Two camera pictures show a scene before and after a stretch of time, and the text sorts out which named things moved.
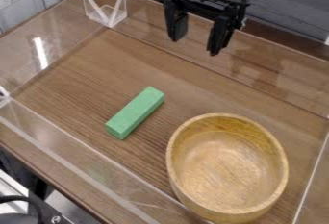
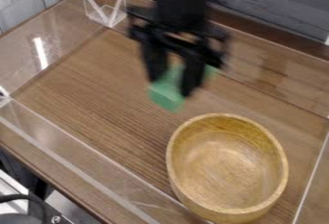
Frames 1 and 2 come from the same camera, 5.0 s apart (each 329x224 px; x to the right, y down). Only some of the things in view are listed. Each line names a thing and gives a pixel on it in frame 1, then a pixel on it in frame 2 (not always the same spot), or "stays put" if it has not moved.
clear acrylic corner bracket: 108,14 stays put
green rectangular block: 123,122 → 167,92
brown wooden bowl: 226,166 stays put
